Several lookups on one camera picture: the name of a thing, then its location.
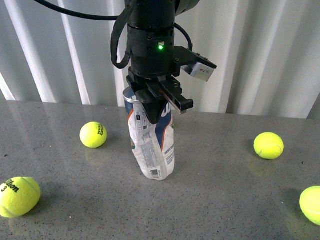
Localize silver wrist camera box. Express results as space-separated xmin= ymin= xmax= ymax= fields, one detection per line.
xmin=174 ymin=46 xmax=217 ymax=82

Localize plain yellow tennis ball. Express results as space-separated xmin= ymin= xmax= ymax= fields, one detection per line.
xmin=253 ymin=132 xmax=285 ymax=160

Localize yellow tennis ball right edge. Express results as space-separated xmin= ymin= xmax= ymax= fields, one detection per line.
xmin=299 ymin=186 xmax=320 ymax=226

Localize black cable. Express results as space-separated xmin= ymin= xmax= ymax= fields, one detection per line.
xmin=33 ymin=0 xmax=194 ymax=69

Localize near yellow Wilson tennis ball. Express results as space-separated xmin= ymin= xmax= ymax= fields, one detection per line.
xmin=0 ymin=176 xmax=41 ymax=218

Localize Wilson tennis ball can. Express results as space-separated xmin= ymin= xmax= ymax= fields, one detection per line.
xmin=122 ymin=87 xmax=175 ymax=181

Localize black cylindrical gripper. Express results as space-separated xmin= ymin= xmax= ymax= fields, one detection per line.
xmin=127 ymin=23 xmax=194 ymax=125

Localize yellow Head Team tennis ball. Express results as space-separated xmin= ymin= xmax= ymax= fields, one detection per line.
xmin=79 ymin=121 xmax=108 ymax=149

